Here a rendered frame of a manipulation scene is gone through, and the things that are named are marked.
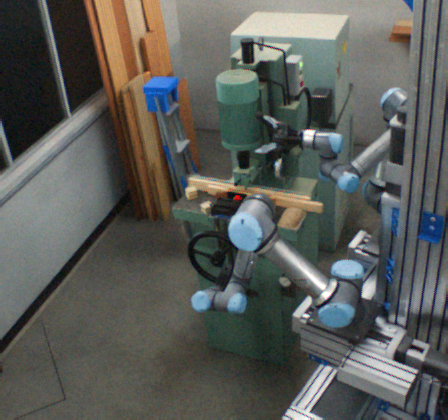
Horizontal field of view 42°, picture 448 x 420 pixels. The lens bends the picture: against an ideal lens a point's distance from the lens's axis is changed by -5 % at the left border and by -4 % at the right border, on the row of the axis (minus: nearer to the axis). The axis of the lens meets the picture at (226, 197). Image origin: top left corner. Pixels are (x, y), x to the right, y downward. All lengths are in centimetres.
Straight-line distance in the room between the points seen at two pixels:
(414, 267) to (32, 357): 222
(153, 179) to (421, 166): 253
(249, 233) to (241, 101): 72
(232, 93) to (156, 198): 192
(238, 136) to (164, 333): 138
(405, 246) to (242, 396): 130
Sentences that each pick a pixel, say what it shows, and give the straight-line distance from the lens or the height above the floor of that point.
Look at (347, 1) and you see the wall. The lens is 469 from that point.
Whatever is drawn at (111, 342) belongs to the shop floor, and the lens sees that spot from 350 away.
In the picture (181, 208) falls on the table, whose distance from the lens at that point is 280.
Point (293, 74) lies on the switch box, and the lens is 274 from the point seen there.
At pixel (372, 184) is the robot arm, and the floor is 106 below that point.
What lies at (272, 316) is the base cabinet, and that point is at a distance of 298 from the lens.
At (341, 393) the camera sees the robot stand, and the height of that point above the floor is 21.
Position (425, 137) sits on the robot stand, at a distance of 194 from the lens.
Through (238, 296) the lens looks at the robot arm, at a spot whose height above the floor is 94.
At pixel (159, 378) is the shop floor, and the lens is 325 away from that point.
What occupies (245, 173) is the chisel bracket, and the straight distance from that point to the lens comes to 268.
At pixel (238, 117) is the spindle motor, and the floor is 136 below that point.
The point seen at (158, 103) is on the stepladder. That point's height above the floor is 107.
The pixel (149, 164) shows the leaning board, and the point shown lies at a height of 45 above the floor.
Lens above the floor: 244
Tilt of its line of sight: 33 degrees down
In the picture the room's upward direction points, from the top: 6 degrees counter-clockwise
